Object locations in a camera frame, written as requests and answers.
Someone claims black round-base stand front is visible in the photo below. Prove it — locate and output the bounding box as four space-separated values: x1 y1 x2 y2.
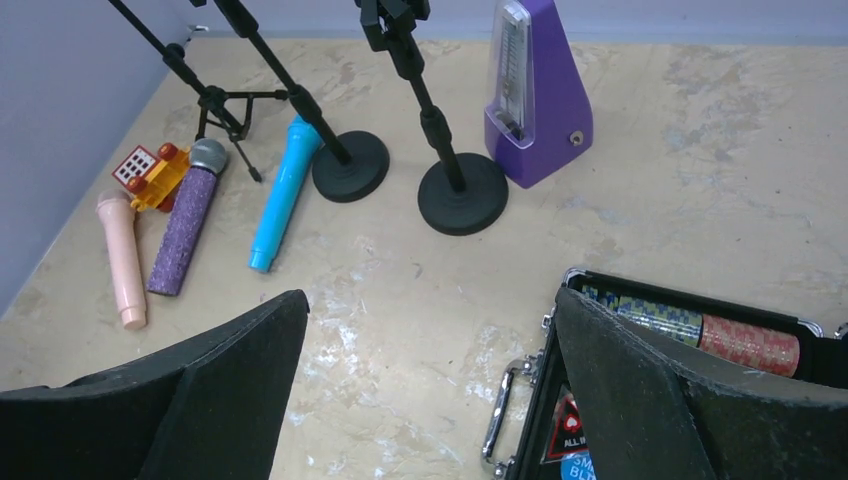
355 0 509 236

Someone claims purple metronome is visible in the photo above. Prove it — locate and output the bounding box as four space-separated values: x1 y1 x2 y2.
484 1 594 189

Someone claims green poker chip roll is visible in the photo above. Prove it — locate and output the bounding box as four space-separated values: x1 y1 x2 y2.
581 286 703 347

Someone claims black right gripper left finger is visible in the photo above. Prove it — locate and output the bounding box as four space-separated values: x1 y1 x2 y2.
1 290 310 479

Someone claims black tripod mic stand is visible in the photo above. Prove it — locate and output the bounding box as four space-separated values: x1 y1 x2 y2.
109 0 289 183

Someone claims purple glitter microphone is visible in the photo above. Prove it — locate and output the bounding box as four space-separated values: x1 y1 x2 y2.
147 138 228 296

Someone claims black round-base stand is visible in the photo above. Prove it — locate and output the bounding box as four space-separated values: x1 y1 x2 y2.
355 0 509 236
215 0 390 203

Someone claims red poker chip roll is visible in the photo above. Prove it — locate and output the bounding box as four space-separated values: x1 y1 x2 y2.
699 315 801 377

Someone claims pink plastic microphone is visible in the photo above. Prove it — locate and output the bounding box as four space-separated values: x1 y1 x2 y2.
96 189 147 330

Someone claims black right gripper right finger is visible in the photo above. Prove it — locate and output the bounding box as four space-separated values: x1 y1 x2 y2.
554 288 847 479

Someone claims red yellow toy block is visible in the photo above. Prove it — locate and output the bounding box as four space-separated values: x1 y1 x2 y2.
111 142 190 213

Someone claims black poker chip case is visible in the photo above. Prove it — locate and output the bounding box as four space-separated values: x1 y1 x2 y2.
481 268 847 479

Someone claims blue plastic microphone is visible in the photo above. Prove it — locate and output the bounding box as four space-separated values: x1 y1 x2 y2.
248 115 323 273

